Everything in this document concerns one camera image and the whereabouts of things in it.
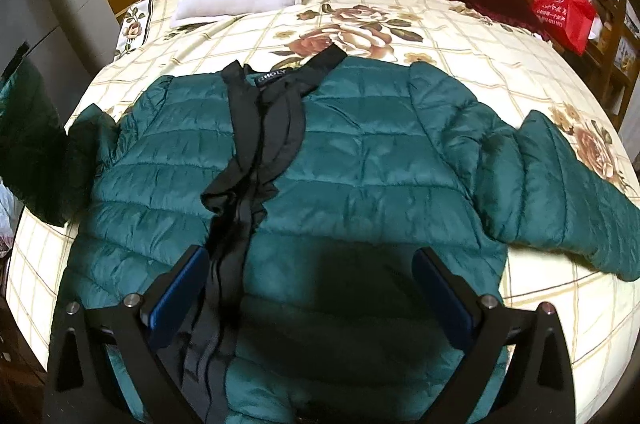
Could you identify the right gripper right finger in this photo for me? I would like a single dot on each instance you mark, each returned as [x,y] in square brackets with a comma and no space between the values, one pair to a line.
[538,386]

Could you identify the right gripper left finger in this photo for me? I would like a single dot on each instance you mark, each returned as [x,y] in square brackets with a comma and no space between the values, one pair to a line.
[81,384]

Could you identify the green quilted down jacket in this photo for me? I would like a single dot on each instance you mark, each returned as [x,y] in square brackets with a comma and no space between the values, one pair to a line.
[311,189]

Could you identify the floral checked bed sheet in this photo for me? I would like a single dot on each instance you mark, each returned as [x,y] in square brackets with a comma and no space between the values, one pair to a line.
[507,68]

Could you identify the wooden chair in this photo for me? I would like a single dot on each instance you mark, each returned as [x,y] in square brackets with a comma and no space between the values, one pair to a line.
[609,66]

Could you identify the grey wardrobe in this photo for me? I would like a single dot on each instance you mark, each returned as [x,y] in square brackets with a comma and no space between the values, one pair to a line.
[69,42]

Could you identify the red plastic shopping bag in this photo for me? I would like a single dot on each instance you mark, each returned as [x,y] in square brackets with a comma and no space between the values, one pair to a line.
[568,22]

